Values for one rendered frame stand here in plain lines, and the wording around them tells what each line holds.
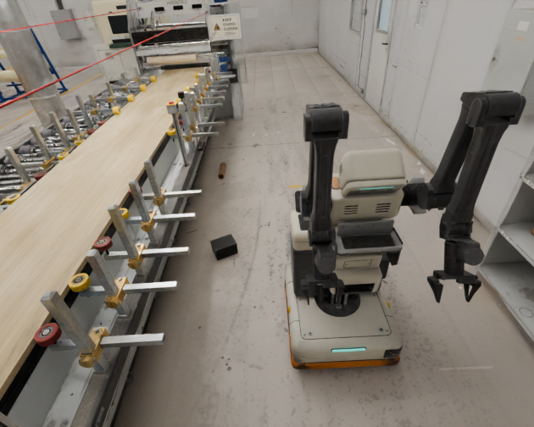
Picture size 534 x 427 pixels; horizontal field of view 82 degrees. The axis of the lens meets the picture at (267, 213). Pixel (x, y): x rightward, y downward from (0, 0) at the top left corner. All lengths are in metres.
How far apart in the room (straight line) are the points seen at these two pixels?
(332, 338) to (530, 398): 1.10
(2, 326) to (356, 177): 1.43
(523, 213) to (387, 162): 1.56
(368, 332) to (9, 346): 1.63
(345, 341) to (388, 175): 1.05
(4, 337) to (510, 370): 2.51
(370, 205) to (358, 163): 0.20
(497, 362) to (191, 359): 1.86
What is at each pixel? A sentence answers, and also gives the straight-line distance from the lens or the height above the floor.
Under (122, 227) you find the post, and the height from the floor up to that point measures 1.03.
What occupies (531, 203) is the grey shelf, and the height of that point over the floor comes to 0.67.
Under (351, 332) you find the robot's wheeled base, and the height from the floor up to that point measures 0.28.
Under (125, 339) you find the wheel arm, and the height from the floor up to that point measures 0.83.
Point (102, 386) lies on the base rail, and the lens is 1.47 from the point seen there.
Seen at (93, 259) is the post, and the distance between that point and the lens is 1.37.
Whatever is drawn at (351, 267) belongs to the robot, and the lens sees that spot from 1.47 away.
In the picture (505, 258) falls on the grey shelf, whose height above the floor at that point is 0.17.
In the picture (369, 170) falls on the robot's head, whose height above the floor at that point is 1.34.
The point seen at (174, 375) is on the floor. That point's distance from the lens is 2.19.
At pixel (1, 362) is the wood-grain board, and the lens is 1.48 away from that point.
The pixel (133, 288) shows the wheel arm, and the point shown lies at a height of 0.84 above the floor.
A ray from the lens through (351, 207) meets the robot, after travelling 1.23.
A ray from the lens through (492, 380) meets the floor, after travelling 2.35.
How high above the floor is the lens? 1.87
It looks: 36 degrees down
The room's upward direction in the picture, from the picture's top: 5 degrees counter-clockwise
